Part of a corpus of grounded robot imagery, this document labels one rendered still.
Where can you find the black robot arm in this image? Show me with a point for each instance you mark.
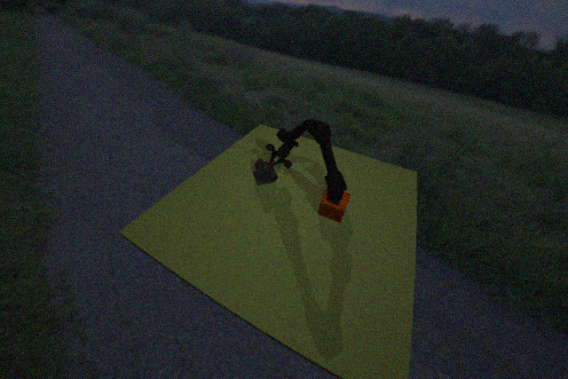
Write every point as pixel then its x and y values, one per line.
pixel 322 134

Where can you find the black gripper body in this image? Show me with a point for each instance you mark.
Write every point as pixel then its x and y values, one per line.
pixel 281 153

